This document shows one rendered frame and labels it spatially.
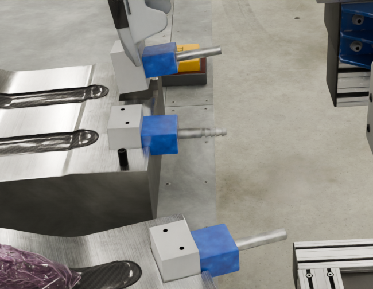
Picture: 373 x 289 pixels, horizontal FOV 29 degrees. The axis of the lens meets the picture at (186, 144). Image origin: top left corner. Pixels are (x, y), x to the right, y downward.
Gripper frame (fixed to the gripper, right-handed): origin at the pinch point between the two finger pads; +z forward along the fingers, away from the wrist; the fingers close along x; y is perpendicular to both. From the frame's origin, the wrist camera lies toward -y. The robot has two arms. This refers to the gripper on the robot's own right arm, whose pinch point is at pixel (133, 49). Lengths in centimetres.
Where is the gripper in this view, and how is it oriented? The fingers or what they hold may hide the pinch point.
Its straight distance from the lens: 89.7
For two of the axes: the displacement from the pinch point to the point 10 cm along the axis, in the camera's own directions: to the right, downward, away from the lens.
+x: 0.4, -4.4, 9.0
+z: 2.1, 8.8, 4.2
